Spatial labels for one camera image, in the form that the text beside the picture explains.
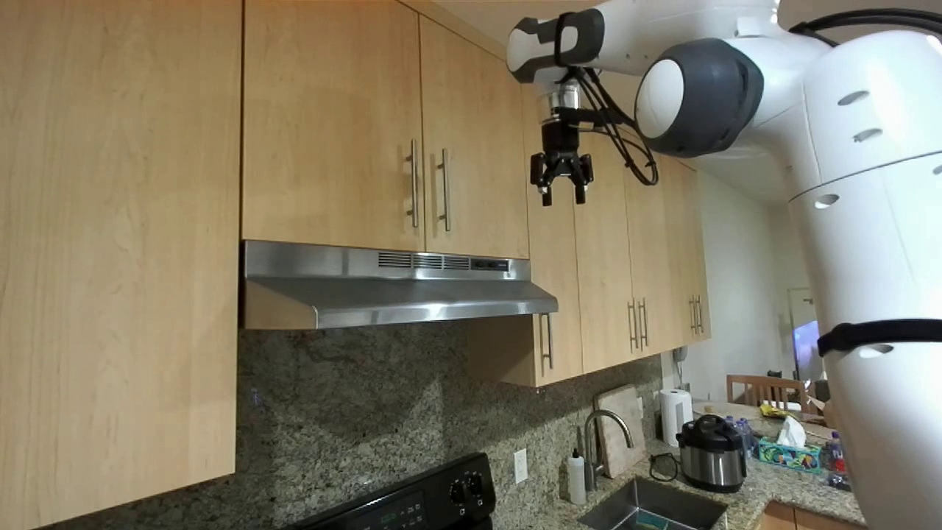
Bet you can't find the white paper towel roll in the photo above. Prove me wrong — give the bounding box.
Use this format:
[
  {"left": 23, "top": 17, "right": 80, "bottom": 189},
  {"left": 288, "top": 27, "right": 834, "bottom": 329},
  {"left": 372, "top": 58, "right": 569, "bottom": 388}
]
[{"left": 660, "top": 388, "right": 692, "bottom": 448}]

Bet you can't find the black cable loop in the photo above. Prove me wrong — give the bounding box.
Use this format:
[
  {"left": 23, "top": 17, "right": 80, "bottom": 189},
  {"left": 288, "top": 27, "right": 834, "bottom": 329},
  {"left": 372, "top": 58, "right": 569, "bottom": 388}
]
[{"left": 569, "top": 69, "right": 662, "bottom": 189}]

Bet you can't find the white soap bottle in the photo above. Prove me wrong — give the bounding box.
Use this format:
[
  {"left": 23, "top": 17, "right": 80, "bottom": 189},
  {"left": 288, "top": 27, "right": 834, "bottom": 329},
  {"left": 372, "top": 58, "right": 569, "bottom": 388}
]
[{"left": 564, "top": 428, "right": 587, "bottom": 503}]

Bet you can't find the wooden cutting board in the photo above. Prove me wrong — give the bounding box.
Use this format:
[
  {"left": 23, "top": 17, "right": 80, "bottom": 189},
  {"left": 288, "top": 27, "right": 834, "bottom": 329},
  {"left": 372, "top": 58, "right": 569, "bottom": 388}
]
[{"left": 594, "top": 385, "right": 644, "bottom": 481}]

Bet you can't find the kitchen faucet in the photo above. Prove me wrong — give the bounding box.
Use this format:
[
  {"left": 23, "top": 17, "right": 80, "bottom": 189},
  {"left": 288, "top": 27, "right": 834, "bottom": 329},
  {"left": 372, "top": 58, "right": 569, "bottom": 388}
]
[{"left": 584, "top": 410, "right": 632, "bottom": 493}]

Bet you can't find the cabinet door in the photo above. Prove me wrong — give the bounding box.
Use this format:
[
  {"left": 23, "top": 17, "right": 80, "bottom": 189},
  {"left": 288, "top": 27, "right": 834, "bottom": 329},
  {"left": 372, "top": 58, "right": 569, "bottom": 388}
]
[
  {"left": 422, "top": 17, "right": 528, "bottom": 257},
  {"left": 242, "top": 0, "right": 422, "bottom": 250}
]

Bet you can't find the wooden chair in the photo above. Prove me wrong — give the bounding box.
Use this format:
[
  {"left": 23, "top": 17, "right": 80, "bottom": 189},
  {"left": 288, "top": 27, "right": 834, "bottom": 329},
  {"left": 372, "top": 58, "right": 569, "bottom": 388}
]
[{"left": 728, "top": 375, "right": 812, "bottom": 410}]

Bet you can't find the black stove control panel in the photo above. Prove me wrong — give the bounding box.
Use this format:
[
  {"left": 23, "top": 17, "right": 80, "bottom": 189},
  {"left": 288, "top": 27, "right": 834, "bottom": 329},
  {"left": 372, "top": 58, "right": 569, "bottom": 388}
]
[{"left": 285, "top": 454, "right": 498, "bottom": 530}]

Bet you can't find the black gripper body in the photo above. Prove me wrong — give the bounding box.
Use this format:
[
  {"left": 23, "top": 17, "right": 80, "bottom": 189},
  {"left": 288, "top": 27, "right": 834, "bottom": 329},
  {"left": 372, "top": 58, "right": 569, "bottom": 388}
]
[{"left": 531, "top": 108, "right": 591, "bottom": 182}]

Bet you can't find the tissue box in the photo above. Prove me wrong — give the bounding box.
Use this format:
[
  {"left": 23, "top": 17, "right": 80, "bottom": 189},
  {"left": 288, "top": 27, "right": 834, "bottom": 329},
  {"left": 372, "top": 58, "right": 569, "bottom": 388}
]
[{"left": 751, "top": 419, "right": 819, "bottom": 471}]

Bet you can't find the stainless steel range hood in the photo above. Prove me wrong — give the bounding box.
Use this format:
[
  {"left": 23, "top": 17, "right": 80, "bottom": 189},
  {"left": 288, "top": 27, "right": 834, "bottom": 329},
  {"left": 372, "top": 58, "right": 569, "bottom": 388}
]
[{"left": 242, "top": 242, "right": 559, "bottom": 329}]

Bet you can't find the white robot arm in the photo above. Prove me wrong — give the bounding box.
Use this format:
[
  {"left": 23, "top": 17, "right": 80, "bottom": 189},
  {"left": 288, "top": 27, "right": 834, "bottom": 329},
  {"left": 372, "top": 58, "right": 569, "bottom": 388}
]
[{"left": 506, "top": 0, "right": 942, "bottom": 530}]

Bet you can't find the large left wooden cabinet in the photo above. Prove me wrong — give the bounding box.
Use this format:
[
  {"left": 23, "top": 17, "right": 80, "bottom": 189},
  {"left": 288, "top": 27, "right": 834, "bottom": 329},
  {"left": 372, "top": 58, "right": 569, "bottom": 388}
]
[{"left": 0, "top": 0, "right": 244, "bottom": 530}]

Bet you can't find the steel sink basin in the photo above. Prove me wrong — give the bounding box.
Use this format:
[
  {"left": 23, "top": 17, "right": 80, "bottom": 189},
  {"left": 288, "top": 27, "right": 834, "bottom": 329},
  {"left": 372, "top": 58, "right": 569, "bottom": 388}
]
[{"left": 581, "top": 476, "right": 728, "bottom": 530}]

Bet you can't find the black steel pressure cooker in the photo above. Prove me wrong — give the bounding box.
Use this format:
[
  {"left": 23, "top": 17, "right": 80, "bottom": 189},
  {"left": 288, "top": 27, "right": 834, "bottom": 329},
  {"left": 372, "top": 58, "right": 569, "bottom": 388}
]
[{"left": 676, "top": 415, "right": 748, "bottom": 493}]

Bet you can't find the wall power outlet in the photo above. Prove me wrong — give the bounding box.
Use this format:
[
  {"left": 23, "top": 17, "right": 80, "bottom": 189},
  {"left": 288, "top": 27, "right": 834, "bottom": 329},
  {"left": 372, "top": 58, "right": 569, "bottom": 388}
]
[{"left": 513, "top": 448, "right": 531, "bottom": 487}]

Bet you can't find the tall wooden cabinet block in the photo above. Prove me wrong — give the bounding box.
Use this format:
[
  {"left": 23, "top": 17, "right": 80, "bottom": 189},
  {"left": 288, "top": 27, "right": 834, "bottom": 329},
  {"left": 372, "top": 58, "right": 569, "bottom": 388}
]
[{"left": 469, "top": 85, "right": 713, "bottom": 388}]

